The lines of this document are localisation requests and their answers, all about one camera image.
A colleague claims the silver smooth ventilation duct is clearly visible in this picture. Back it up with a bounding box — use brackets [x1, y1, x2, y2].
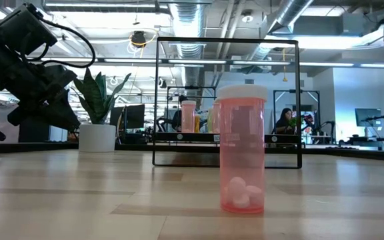
[245, 0, 315, 69]

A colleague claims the silver ribbed ventilation duct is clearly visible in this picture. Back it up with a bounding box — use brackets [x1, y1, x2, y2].
[168, 0, 207, 88]

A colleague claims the black jointed stand arm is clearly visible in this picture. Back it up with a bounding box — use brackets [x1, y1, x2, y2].
[361, 112, 384, 143]

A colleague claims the green snake plant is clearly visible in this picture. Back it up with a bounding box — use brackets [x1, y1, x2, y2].
[73, 66, 132, 126]

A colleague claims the black background metal frame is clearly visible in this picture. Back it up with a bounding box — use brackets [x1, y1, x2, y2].
[273, 89, 321, 134]
[167, 85, 217, 134]

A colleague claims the person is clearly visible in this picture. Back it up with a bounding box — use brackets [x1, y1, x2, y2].
[171, 95, 189, 133]
[274, 107, 295, 135]

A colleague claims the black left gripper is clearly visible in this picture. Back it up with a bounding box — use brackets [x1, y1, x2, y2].
[7, 63, 82, 131]

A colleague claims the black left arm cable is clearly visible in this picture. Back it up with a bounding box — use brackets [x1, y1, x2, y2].
[21, 16, 97, 69]

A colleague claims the black partition panel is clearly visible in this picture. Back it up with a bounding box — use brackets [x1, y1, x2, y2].
[18, 118, 50, 143]

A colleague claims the white round plant pot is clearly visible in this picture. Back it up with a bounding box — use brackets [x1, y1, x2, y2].
[78, 123, 117, 153]

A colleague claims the pink pill bottle white cap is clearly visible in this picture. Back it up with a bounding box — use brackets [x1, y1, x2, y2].
[216, 84, 269, 215]
[211, 101, 222, 134]
[181, 100, 197, 133]

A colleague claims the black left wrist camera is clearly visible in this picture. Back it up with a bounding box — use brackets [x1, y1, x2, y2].
[0, 3, 59, 56]

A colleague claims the black hanging cord reel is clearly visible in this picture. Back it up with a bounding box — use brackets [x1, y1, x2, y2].
[131, 30, 147, 49]

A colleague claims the wall display screen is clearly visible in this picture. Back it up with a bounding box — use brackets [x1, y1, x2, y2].
[298, 111, 316, 134]

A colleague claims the black frame wooden shelf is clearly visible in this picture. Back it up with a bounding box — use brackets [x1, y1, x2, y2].
[152, 37, 303, 169]

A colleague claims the black computer monitor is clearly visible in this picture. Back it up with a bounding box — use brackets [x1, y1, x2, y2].
[109, 104, 145, 131]
[355, 108, 382, 127]

